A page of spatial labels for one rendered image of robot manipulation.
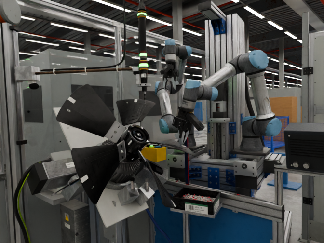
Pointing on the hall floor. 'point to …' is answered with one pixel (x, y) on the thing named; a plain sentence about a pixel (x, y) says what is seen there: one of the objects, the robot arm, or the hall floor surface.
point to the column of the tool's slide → (12, 134)
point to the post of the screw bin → (186, 228)
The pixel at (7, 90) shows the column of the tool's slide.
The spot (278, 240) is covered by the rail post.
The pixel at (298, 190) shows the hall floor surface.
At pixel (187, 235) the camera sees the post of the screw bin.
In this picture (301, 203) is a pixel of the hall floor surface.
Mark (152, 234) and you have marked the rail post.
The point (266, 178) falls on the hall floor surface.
